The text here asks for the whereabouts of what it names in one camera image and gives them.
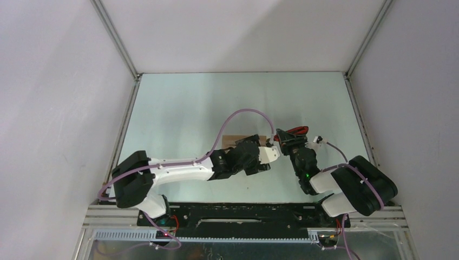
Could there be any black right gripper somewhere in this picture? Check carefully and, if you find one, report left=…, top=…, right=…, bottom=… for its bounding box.
left=277, top=128, right=309, bottom=177

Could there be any aluminium frame post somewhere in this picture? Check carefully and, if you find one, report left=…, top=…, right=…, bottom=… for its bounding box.
left=344, top=0, right=394, bottom=80
left=90, top=0, right=141, bottom=81

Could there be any aluminium frame post left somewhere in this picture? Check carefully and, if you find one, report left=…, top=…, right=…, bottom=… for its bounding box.
left=90, top=0, right=141, bottom=81

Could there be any brown cardboard express box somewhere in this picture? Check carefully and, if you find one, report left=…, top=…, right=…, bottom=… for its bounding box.
left=221, top=135, right=267, bottom=149

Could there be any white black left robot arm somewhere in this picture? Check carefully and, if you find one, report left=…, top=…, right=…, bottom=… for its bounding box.
left=112, top=134, right=279, bottom=226

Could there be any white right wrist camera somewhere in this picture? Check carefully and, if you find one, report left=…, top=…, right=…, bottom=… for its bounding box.
left=308, top=136, right=324, bottom=151

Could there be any aluminium frame post right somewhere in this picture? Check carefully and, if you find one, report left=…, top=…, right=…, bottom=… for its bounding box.
left=344, top=0, right=394, bottom=80

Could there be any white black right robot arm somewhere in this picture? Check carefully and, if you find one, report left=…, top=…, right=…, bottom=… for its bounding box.
left=273, top=126, right=398, bottom=226

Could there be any grey cable duct rail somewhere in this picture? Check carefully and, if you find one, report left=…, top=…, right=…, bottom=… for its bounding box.
left=92, top=229, right=320, bottom=243

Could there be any red black utility knife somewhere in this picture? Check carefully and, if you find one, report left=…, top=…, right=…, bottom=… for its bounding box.
left=273, top=126, right=309, bottom=142

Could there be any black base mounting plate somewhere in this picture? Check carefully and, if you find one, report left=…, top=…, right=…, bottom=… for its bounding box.
left=154, top=202, right=350, bottom=239

